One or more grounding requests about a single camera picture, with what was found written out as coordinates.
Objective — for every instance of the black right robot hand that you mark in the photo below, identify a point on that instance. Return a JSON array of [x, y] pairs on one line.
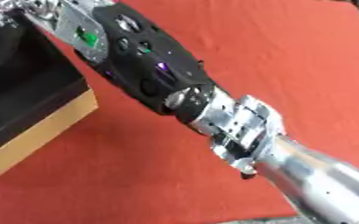
[[2, 8]]

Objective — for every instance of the silver and black right robot arm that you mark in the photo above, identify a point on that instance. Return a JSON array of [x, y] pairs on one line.
[[152, 67]]

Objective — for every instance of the tan cardboard box black inside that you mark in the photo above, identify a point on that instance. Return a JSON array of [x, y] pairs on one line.
[[44, 128]]

